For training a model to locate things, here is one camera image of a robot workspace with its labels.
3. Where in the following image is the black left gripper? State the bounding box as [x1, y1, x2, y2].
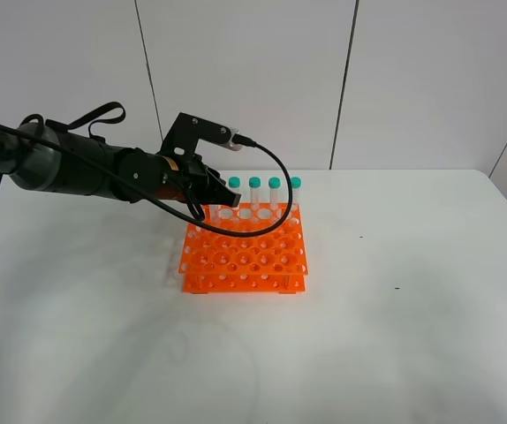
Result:
[111, 148, 241, 208]

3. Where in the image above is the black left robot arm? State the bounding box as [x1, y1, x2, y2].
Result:
[0, 122, 239, 207]

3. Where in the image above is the row tube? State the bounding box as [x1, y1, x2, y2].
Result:
[248, 177, 261, 210]
[291, 177, 302, 211]
[269, 177, 281, 211]
[228, 177, 241, 193]

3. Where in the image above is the orange test tube rack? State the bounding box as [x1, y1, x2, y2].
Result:
[178, 204, 308, 294]

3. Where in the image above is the black left camera cable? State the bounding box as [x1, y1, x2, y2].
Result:
[0, 102, 291, 239]

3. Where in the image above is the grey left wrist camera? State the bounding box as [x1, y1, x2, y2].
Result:
[159, 112, 244, 163]

